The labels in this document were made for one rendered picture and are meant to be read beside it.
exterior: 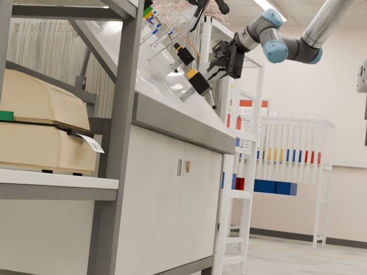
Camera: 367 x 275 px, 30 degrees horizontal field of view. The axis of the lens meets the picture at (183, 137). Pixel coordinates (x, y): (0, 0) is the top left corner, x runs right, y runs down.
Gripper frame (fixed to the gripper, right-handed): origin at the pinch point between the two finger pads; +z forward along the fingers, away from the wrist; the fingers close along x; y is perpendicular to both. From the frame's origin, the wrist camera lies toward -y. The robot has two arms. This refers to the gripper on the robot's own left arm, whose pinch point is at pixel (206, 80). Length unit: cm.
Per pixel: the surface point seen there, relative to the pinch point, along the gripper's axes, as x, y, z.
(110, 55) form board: 72, -51, -24
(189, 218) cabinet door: 1, -48, 20
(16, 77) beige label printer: 99, -74, -25
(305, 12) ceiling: -521, 551, 153
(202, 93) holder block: 21.8, -27.5, -12.1
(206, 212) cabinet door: -16.8, -36.0, 26.8
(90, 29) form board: 76, -43, -23
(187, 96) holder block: 23.3, -25.8, -7.4
